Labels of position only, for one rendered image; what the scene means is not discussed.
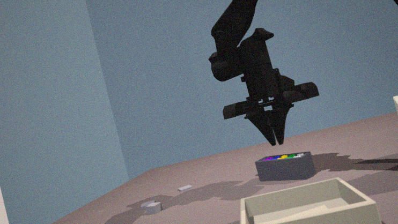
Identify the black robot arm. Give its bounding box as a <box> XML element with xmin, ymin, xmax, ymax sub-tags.
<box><xmin>208</xmin><ymin>0</ymin><xmax>294</xmax><ymax>92</ymax></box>

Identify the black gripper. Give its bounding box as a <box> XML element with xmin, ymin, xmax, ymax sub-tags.
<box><xmin>223</xmin><ymin>63</ymin><xmax>319</xmax><ymax>146</ymax></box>

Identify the white rectangular tray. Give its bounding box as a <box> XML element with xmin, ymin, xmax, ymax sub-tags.
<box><xmin>240</xmin><ymin>177</ymin><xmax>382</xmax><ymax>224</ymax></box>

